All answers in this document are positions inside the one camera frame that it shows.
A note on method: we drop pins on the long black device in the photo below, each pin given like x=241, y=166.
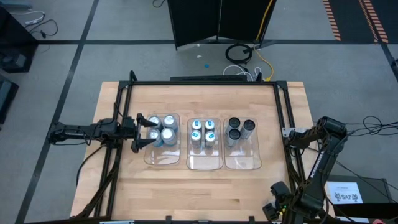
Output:
x=208, y=78

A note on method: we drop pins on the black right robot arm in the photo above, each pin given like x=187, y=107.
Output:
x=320, y=168

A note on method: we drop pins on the white paper sign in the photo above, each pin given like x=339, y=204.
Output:
x=345, y=193

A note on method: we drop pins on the black folding screen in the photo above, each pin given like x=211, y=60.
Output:
x=199, y=21

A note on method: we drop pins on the black box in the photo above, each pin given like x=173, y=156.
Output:
x=376, y=199

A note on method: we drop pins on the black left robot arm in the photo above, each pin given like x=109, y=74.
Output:
x=77, y=132

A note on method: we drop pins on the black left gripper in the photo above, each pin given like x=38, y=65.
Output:
x=129, y=132

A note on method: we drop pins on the white mounting plate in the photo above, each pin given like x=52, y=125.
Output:
x=287, y=130

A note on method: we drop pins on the black orange-striped floor mat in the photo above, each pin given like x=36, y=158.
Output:
x=351, y=18

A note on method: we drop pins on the black table frame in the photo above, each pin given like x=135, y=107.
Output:
x=199, y=83

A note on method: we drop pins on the black cabinet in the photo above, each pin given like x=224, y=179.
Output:
x=6, y=99
x=15, y=46

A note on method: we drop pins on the clear plastic bin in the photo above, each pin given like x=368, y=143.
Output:
x=203, y=158
x=164, y=157
x=245, y=155

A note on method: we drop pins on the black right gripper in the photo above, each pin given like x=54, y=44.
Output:
x=281, y=193

